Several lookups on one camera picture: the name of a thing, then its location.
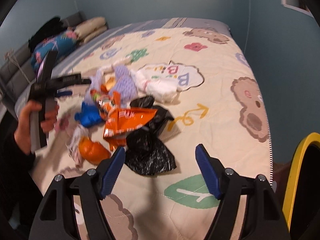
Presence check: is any white tissue bundle large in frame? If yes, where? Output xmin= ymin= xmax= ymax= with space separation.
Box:
xmin=130 ymin=70 xmax=178 ymax=103

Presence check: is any yellow rimmed black trash bin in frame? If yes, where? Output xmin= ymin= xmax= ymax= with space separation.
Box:
xmin=283 ymin=132 xmax=319 ymax=239

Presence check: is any silver foil wrapper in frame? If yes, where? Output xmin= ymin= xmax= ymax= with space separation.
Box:
xmin=66 ymin=124 xmax=89 ymax=168

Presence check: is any blue rubber glove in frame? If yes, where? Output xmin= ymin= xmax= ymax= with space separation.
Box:
xmin=74 ymin=102 xmax=104 ymax=128

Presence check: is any orange snack wrapper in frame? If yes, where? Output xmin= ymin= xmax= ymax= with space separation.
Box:
xmin=99 ymin=91 xmax=157 ymax=151

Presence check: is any black plastic bag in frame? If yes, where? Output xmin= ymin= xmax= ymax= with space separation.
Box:
xmin=125 ymin=95 xmax=176 ymax=176

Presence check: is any cartoon bear quilt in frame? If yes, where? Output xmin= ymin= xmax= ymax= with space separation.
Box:
xmin=31 ymin=26 xmax=273 ymax=240

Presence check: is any purple foam net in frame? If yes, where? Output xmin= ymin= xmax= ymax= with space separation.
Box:
xmin=84 ymin=65 xmax=138 ymax=106

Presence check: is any blue floral folded blanket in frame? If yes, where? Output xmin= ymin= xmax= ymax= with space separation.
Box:
xmin=31 ymin=29 xmax=78 ymax=72

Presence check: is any orange peel curl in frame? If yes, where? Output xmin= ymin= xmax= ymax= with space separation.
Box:
xmin=100 ymin=77 xmax=116 ymax=93

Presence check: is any person left hand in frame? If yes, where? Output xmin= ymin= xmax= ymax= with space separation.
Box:
xmin=14 ymin=100 xmax=60 ymax=155

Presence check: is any grey bed headboard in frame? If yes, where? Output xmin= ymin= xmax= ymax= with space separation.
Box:
xmin=1 ymin=11 xmax=86 ymax=104

